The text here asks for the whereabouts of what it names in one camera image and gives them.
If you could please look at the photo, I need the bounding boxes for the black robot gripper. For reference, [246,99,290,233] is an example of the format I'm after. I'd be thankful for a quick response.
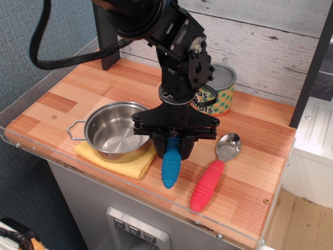
[132,103,220,160]

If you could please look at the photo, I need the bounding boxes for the blue handled metal fork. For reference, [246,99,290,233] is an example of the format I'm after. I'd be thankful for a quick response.
[161,137,182,189]

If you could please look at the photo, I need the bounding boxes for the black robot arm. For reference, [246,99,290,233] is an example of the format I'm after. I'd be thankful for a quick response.
[97,1,219,159]

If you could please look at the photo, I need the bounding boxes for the silver metal pan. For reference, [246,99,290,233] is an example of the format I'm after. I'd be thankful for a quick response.
[67,101,151,163]

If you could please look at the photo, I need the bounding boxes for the yellow folded cloth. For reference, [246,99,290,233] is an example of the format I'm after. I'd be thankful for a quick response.
[74,141,155,180]

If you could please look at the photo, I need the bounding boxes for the peas and carrots can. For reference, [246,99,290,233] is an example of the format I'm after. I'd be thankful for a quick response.
[192,63,237,117]

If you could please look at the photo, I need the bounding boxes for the silver dispenser button panel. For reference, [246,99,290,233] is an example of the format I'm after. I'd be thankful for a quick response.
[106,206,171,249]

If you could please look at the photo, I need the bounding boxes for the clear acrylic table guard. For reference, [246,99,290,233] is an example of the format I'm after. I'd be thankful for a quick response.
[2,41,296,249]

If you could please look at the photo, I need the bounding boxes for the red handled metal spoon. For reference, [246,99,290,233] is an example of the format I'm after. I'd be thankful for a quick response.
[190,133,241,213]

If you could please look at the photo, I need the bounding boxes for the dark left shelf post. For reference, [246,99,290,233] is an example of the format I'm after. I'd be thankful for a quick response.
[92,3,120,70]

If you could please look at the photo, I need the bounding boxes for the dark shelf post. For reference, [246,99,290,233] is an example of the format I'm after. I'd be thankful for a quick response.
[289,2,332,129]
[92,3,120,70]

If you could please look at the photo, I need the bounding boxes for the black braided cable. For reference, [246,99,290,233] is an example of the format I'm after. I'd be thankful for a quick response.
[29,0,131,70]

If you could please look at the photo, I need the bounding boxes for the dark right shelf post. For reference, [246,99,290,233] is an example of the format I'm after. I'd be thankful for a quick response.
[289,2,332,129]

